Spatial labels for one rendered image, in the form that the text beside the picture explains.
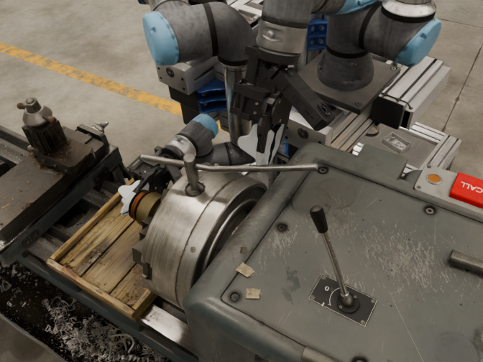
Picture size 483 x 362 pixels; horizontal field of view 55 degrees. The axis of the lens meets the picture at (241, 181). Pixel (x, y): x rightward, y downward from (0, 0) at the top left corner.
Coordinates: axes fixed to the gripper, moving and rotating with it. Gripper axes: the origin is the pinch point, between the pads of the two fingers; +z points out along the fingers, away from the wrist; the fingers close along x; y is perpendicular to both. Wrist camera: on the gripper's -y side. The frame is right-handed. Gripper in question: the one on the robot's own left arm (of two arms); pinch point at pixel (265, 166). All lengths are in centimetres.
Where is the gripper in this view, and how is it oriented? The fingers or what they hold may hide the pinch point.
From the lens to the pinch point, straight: 83.4
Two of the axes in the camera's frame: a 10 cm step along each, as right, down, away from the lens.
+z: -1.7, 8.8, 4.4
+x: -5.1, 3.0, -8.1
